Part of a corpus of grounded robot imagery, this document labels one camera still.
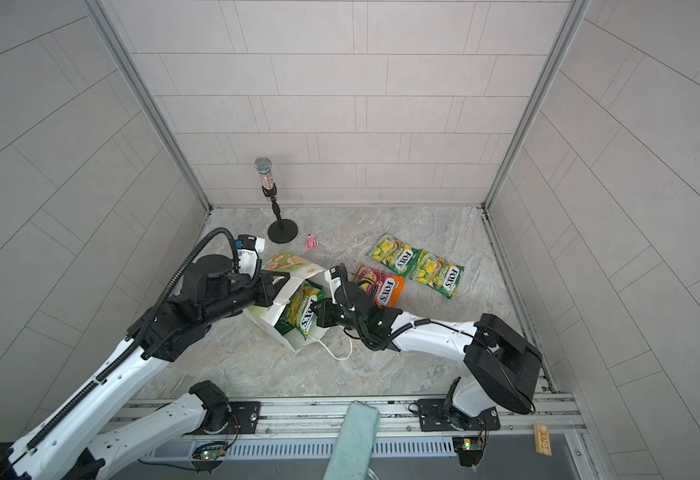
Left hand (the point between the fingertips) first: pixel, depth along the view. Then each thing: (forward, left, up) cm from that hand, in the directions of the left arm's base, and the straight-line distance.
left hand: (297, 276), depth 65 cm
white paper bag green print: (+1, +3, +1) cm, 3 cm away
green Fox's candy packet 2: (+16, -38, -25) cm, 48 cm away
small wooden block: (-27, -56, -26) cm, 67 cm away
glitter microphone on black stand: (+35, +15, -28) cm, 47 cm away
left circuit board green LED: (-31, +19, -25) cm, 44 cm away
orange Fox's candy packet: (+11, -21, -26) cm, 35 cm away
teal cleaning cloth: (-29, -12, -25) cm, 40 cm away
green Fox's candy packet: (+24, -25, -26) cm, 44 cm away
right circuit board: (-29, -39, -28) cm, 56 cm away
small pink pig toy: (+28, +4, -26) cm, 38 cm away
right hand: (-1, 0, -16) cm, 16 cm away
